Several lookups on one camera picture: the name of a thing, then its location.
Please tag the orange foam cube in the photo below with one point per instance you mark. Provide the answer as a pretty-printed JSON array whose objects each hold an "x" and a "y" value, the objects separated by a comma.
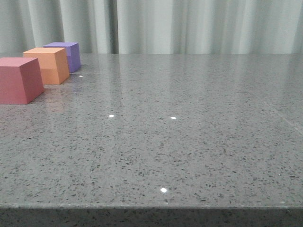
[{"x": 53, "y": 64}]

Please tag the white pleated curtain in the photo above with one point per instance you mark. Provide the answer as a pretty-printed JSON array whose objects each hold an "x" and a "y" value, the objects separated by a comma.
[{"x": 154, "y": 26}]

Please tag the purple foam cube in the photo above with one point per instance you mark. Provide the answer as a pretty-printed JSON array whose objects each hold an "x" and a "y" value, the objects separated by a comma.
[{"x": 73, "y": 53}]

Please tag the pink foam cube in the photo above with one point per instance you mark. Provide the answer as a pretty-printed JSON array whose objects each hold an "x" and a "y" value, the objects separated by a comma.
[{"x": 20, "y": 80}]

